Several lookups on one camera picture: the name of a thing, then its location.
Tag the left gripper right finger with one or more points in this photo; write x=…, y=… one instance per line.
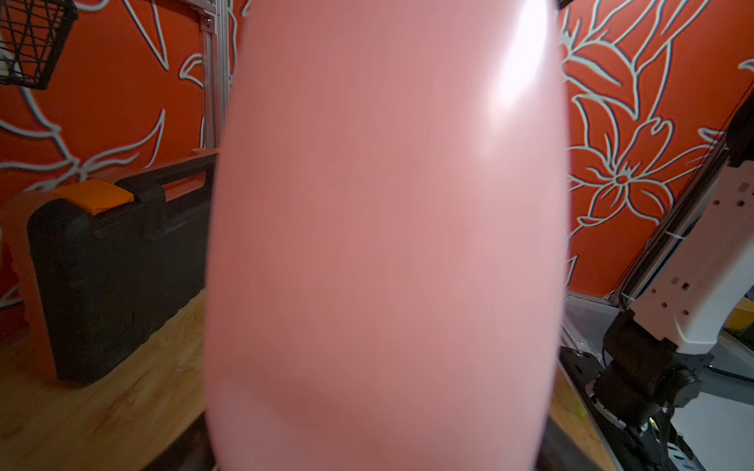
x=558, y=452

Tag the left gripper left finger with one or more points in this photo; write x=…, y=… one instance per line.
x=192, y=451

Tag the black orange tool case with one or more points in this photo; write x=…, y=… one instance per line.
x=104, y=264

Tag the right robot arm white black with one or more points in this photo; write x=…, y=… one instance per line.
x=666, y=336

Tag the black wire basket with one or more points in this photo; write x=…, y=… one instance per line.
x=33, y=35

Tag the opaque pink spray bottle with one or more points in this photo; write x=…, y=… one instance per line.
x=388, y=242

